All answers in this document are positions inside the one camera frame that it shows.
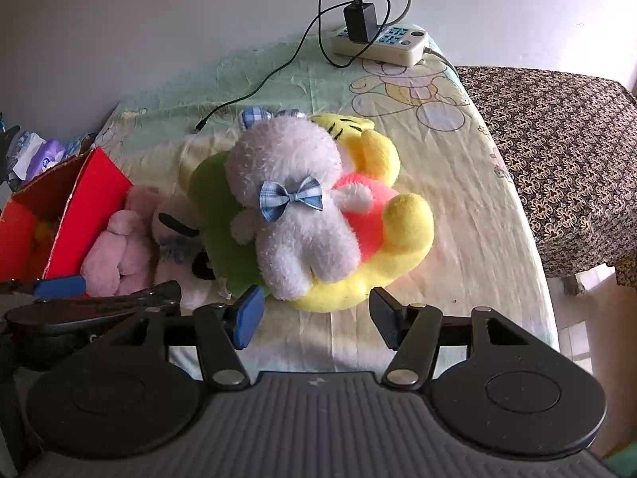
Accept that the white power strip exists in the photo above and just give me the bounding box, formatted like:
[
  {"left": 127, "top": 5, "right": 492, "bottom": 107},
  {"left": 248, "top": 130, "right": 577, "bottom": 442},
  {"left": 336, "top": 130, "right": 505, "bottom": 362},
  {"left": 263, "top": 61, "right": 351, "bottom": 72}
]
[{"left": 331, "top": 24, "right": 430, "bottom": 67}]

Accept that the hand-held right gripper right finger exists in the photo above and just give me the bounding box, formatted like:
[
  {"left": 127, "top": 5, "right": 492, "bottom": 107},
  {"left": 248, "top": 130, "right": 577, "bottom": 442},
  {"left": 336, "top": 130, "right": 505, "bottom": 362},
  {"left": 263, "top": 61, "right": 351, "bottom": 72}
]
[{"left": 371, "top": 286, "right": 531, "bottom": 392}]

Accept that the small yellow toy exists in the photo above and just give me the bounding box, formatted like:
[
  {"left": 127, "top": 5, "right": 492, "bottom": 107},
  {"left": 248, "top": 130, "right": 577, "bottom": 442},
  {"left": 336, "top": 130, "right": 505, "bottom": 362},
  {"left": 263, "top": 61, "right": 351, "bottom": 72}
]
[{"left": 30, "top": 219, "right": 59, "bottom": 260}]

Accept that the pink plush toy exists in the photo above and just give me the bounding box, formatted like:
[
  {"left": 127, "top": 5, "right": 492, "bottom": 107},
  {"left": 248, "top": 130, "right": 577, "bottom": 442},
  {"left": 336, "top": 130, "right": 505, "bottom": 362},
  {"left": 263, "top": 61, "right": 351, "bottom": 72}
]
[{"left": 80, "top": 185, "right": 161, "bottom": 298}]

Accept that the brown patterned mattress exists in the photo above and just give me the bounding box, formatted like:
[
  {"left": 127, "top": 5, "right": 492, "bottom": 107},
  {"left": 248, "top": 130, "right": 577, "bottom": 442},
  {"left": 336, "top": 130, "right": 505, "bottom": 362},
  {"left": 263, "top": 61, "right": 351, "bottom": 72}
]
[{"left": 455, "top": 66, "right": 637, "bottom": 288}]

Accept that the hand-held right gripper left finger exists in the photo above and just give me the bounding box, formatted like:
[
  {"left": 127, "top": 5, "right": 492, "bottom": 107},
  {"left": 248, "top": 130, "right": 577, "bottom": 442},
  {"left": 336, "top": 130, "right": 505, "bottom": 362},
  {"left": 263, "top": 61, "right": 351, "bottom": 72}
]
[{"left": 112, "top": 286, "right": 266, "bottom": 393}]

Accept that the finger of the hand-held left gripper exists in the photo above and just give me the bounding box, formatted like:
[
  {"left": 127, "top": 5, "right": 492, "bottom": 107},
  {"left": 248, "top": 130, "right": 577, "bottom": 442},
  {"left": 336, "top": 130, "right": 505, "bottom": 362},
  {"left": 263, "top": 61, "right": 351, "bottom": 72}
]
[
  {"left": 32, "top": 280, "right": 182, "bottom": 310},
  {"left": 0, "top": 275, "right": 87, "bottom": 300}
]

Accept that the black charger cable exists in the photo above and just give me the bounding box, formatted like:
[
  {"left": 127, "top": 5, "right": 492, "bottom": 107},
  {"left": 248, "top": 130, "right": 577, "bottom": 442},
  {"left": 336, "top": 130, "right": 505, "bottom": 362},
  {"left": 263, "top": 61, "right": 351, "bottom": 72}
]
[{"left": 189, "top": 0, "right": 395, "bottom": 135}]

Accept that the black charger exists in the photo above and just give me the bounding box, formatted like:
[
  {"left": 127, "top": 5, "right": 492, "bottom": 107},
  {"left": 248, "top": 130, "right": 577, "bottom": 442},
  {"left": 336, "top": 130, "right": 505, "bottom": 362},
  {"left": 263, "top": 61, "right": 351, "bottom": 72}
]
[{"left": 345, "top": 1, "right": 379, "bottom": 45}]

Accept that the purple tissue pack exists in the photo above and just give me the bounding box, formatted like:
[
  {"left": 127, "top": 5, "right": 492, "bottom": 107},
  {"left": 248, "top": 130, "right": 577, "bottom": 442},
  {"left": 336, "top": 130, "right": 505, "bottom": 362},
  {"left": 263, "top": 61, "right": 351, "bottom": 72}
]
[{"left": 25, "top": 139, "right": 69, "bottom": 181}]

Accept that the white plush rabbit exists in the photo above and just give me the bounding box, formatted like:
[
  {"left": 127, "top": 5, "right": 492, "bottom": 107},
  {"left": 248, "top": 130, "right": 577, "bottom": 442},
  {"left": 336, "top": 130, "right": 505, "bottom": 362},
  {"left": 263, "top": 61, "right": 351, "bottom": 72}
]
[{"left": 224, "top": 107, "right": 362, "bottom": 302}]

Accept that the red cloth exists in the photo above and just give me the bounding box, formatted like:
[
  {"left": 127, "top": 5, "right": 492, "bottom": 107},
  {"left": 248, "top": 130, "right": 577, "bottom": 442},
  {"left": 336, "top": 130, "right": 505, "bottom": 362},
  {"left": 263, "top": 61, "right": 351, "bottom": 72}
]
[{"left": 0, "top": 147, "right": 133, "bottom": 282}]

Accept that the green plush toy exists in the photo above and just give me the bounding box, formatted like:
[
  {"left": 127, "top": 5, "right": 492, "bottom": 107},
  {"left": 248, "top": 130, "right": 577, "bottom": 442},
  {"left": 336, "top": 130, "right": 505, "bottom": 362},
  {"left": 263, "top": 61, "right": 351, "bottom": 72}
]
[{"left": 186, "top": 153, "right": 268, "bottom": 297}]

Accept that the white plush dog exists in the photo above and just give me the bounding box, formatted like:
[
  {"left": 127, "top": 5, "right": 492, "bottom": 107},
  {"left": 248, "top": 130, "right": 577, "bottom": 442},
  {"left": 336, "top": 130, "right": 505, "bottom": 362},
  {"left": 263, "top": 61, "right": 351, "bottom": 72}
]
[{"left": 149, "top": 194, "right": 234, "bottom": 312}]

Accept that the printed bedsheet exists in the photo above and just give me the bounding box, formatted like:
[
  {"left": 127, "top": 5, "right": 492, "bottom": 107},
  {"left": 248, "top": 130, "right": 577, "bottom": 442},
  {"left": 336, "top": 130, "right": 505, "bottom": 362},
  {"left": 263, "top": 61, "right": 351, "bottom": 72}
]
[{"left": 92, "top": 30, "right": 559, "bottom": 374}]

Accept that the grey cable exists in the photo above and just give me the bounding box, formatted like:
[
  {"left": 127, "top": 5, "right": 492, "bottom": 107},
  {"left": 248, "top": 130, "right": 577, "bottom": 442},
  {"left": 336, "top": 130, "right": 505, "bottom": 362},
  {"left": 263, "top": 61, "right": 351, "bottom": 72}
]
[{"left": 423, "top": 47, "right": 462, "bottom": 81}]

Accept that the yellow plush bear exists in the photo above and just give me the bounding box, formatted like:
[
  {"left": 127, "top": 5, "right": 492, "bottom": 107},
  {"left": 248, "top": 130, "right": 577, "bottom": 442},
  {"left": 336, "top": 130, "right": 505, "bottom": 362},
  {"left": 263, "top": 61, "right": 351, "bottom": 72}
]
[{"left": 289, "top": 114, "right": 435, "bottom": 313}]

